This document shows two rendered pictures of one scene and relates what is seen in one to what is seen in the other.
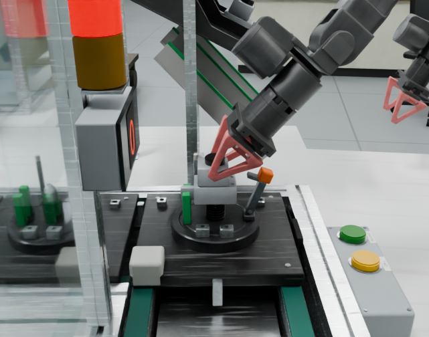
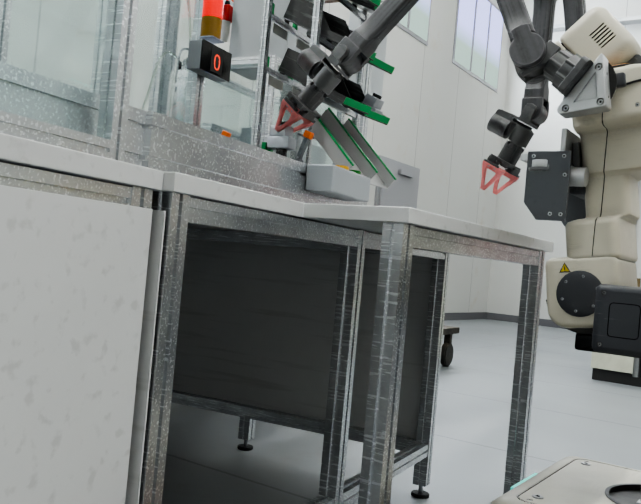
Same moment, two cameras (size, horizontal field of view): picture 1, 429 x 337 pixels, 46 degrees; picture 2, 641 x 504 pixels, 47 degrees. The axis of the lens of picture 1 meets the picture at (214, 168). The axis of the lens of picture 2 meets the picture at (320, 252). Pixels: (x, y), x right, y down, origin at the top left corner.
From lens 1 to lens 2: 1.51 m
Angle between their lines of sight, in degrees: 38
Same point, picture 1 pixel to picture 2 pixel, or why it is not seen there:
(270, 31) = (314, 51)
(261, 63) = (306, 65)
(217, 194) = (278, 140)
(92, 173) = (191, 60)
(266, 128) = (304, 98)
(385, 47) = not seen: outside the picture
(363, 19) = (355, 40)
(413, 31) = (497, 119)
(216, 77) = (343, 138)
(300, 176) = not seen: hidden behind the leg
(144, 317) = not seen: hidden behind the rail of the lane
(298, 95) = (321, 79)
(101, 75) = (206, 29)
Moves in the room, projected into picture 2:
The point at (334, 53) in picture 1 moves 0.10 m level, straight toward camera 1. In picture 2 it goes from (336, 54) to (308, 43)
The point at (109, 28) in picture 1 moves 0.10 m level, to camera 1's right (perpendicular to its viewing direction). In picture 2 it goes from (213, 12) to (247, 9)
